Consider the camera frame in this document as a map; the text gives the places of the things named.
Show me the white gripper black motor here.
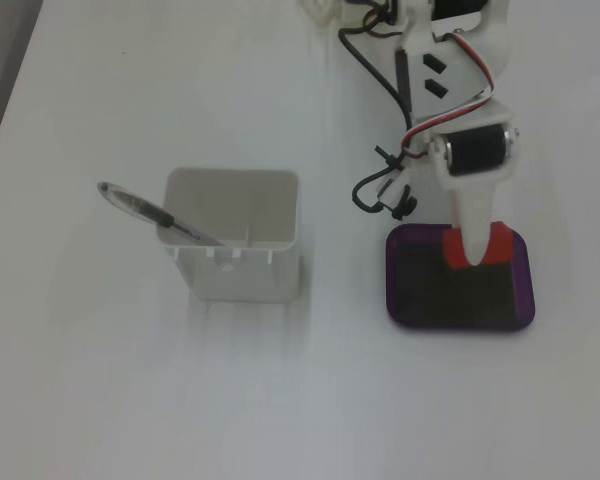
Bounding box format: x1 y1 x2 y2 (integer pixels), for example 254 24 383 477
418 101 520 268

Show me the red cube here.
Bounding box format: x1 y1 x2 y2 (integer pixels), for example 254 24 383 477
442 220 515 271

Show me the white open plastic box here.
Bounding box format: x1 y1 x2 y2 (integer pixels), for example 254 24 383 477
155 167 301 304

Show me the purple square tray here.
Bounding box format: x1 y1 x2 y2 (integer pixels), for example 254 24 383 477
384 223 537 333

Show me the clear black ballpoint pen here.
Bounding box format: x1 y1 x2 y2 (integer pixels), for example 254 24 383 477
96 180 226 248

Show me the small white wrist camera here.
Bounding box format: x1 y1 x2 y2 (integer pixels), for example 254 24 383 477
377 169 417 221

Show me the black cable tie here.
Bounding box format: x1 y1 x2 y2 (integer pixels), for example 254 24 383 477
373 144 404 171

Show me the red white black servo wire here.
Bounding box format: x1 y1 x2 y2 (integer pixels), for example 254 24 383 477
402 29 496 156

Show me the black camera cable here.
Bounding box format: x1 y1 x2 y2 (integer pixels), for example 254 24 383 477
337 27 414 214

